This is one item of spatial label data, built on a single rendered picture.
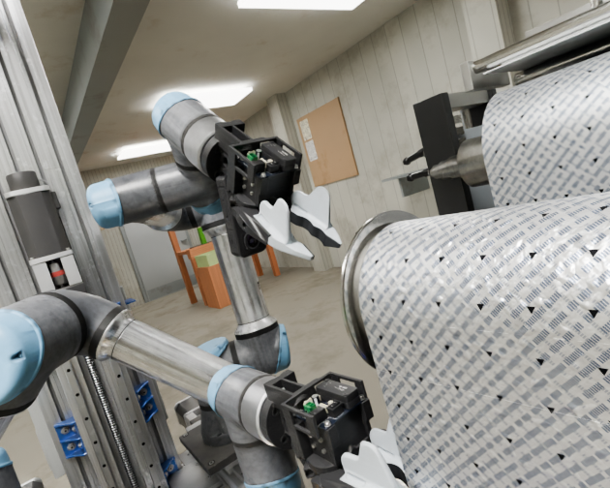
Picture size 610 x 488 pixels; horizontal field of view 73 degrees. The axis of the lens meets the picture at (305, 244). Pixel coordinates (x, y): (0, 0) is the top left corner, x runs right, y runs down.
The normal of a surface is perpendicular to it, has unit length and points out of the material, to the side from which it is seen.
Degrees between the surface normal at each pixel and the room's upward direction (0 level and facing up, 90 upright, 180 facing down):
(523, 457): 90
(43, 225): 90
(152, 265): 90
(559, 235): 37
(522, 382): 90
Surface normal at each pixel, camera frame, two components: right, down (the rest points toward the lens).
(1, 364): -0.05, 0.04
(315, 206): -0.68, 0.31
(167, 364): 0.06, -0.17
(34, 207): 0.55, -0.05
